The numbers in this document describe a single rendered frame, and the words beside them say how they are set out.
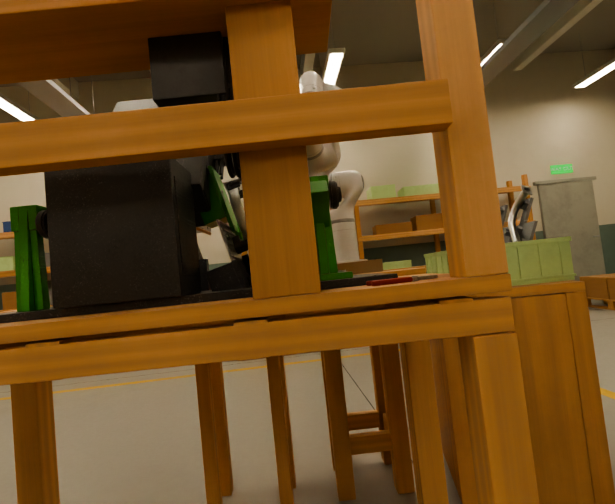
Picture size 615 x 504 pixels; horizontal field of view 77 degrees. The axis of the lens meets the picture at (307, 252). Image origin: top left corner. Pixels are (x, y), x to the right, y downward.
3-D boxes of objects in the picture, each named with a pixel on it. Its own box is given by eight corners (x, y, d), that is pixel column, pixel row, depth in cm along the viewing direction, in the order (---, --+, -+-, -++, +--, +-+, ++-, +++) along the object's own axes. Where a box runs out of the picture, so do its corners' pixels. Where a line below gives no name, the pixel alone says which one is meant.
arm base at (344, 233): (328, 266, 187) (324, 229, 188) (368, 262, 183) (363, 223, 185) (323, 265, 168) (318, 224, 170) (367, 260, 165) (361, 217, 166)
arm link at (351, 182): (330, 227, 184) (324, 178, 186) (369, 221, 181) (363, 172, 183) (326, 224, 173) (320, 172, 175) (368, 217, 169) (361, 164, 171)
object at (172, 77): (171, 122, 100) (166, 66, 101) (236, 115, 101) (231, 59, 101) (152, 100, 88) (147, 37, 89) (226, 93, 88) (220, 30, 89)
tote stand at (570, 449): (434, 429, 211) (417, 285, 215) (536, 426, 203) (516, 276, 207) (463, 505, 144) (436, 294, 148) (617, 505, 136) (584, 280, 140)
